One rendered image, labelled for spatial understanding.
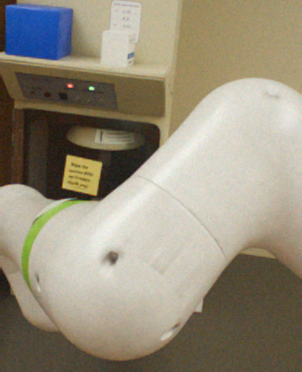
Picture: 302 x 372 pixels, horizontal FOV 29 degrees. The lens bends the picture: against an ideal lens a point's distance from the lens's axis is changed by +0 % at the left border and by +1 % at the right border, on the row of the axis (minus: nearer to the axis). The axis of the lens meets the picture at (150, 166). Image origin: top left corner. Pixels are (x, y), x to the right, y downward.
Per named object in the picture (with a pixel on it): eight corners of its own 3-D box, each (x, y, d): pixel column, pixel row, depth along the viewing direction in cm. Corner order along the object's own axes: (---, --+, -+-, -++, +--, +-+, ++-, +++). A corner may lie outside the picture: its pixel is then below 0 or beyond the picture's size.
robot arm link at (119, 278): (257, 287, 46) (163, 173, 42) (146, 418, 42) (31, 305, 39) (159, 250, 63) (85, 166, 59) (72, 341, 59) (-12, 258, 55)
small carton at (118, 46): (108, 60, 115) (110, 29, 113) (133, 64, 114) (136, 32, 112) (100, 64, 110) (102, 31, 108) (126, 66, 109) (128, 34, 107)
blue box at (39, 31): (22, 48, 118) (23, 3, 116) (71, 55, 117) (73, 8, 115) (4, 55, 109) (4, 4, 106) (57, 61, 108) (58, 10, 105)
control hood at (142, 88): (13, 96, 122) (14, 48, 119) (167, 115, 119) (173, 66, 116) (-8, 107, 112) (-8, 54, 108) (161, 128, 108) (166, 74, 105)
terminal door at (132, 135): (13, 276, 135) (17, 106, 123) (144, 296, 132) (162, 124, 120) (12, 278, 134) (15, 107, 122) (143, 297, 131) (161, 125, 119)
